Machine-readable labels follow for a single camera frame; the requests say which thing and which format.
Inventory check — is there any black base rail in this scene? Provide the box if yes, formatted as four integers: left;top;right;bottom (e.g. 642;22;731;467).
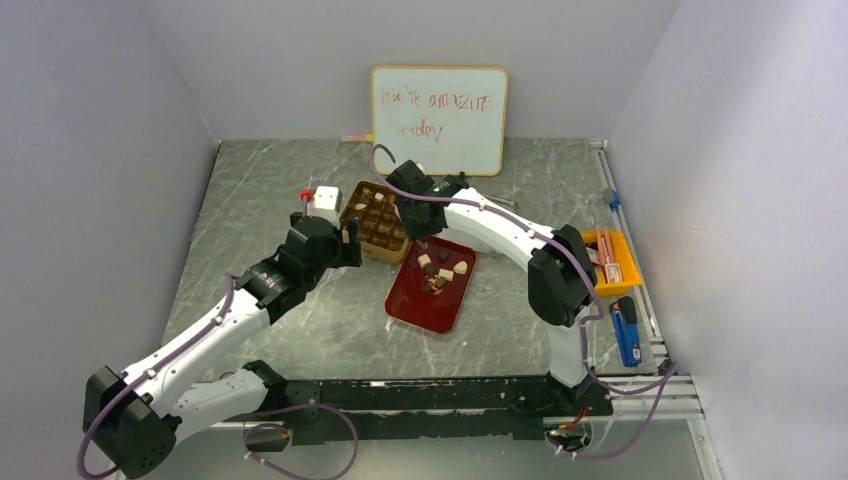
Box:
233;374;614;446

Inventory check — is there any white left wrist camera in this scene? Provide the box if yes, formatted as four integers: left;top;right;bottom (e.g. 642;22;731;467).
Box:
300;186;343;228

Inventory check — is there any yellow plastic bin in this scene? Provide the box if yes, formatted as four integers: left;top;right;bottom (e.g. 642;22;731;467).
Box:
581;229;643;297

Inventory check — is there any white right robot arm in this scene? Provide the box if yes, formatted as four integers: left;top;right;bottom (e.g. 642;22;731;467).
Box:
382;160;601;415

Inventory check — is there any red rectangular tray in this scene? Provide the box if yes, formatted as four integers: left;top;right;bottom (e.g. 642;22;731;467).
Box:
384;237;477;335

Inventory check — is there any beige heart chocolate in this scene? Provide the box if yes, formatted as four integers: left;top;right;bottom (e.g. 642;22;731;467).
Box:
453;261;468;275

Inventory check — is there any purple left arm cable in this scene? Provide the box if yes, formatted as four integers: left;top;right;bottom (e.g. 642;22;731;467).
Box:
76;271;362;480

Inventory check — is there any whiteboard with yellow frame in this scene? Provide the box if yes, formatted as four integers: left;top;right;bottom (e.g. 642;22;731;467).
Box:
371;65;509;177

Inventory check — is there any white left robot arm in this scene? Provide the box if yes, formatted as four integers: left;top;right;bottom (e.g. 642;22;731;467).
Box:
76;212;362;479

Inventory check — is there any gold chocolate tin box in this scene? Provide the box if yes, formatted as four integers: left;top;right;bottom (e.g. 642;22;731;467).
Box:
340;181;410;264

